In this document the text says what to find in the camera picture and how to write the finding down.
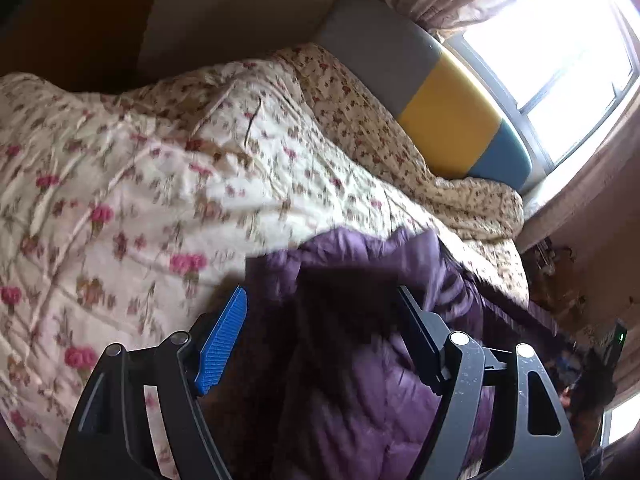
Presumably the floral white quilt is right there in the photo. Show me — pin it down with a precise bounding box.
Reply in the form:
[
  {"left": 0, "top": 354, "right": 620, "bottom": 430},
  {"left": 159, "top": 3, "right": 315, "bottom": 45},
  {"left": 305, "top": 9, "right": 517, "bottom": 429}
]
[{"left": 1, "top": 57, "right": 528, "bottom": 479}]

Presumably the window with frame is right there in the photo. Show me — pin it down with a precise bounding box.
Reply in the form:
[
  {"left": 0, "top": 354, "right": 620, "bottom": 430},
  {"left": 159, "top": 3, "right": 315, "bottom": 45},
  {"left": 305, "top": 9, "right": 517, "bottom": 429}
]
[{"left": 445, "top": 0, "right": 639, "bottom": 174}]

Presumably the right pink curtain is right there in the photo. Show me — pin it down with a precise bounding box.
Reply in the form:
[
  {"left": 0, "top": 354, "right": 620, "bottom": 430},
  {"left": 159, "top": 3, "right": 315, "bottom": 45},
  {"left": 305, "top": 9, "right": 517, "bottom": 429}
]
[{"left": 514, "top": 104, "right": 640, "bottom": 391}]

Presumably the grey yellow teal headboard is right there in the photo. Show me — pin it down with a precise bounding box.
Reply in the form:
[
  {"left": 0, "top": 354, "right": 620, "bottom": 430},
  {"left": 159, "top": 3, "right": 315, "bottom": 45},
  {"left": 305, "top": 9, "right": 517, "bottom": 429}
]
[{"left": 314, "top": 0, "right": 532, "bottom": 190}]

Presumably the cluttered wooden side furniture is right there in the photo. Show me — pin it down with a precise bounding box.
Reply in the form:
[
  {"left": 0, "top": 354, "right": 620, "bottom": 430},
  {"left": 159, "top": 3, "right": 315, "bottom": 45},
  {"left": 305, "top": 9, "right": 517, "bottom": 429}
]
[{"left": 529, "top": 240, "right": 639, "bottom": 408}]

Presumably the small-floral beige duvet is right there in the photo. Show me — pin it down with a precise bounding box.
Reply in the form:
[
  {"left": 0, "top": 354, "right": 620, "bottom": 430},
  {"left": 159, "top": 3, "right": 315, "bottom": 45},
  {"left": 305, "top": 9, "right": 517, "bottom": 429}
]
[{"left": 273, "top": 44, "right": 524, "bottom": 240}]

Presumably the purple down jacket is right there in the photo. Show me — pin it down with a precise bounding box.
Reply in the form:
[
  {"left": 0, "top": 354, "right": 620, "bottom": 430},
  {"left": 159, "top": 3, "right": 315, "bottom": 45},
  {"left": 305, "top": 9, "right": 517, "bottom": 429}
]
[{"left": 204, "top": 228, "right": 558, "bottom": 479}]

